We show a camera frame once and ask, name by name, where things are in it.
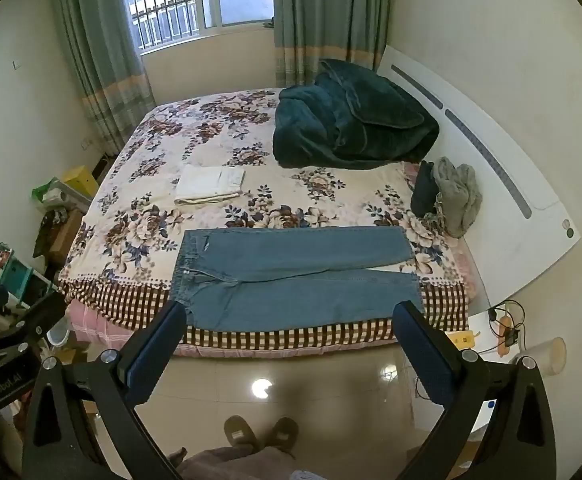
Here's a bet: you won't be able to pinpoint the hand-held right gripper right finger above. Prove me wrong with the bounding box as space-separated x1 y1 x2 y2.
392 301 558 480

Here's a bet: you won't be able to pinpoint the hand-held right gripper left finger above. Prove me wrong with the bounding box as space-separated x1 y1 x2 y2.
21 300 188 480

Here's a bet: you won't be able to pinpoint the blue denim pants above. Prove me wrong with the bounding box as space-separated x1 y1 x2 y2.
170 226 426 333

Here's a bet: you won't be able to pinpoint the small yellow box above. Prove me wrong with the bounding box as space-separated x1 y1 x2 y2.
446 331 474 351

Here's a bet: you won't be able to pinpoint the colourful toy box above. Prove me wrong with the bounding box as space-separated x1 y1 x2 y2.
0 239 46 307

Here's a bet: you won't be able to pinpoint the cream power strip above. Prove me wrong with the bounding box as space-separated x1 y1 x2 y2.
497 312 520 356

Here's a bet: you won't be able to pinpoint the brown cardboard box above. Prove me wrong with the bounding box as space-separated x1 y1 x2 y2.
46 209 84 267

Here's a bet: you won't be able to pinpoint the clear plastic cup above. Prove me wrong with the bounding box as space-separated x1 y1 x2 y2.
513 337 568 377

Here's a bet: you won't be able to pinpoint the green plastic bag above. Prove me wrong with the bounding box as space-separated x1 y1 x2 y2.
32 177 79 211

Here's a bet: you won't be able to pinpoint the person's grey trouser leg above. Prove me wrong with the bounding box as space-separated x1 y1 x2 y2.
170 446 322 480

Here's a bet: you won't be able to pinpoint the yellow cardboard box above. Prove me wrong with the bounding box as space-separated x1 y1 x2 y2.
63 166 100 199

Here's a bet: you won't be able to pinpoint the white headboard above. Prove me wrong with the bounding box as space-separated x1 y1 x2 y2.
376 45 582 311

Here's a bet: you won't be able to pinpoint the grey crumpled cloth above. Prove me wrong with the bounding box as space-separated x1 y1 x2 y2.
428 156 482 239

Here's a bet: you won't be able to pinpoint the dark folded cloth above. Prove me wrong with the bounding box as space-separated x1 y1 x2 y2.
411 161 439 218

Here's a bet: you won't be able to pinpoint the folded white cloth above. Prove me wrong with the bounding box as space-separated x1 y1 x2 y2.
173 165 246 207

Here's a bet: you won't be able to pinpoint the dark green blanket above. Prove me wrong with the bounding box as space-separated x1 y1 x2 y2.
272 58 440 170

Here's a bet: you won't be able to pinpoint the teal striped curtain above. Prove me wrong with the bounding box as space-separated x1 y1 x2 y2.
53 0 158 157
272 0 394 88

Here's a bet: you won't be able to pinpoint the power strip with cables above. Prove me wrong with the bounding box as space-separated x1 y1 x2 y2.
446 300 526 366

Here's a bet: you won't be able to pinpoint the black cable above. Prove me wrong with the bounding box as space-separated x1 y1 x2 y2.
487 300 526 343

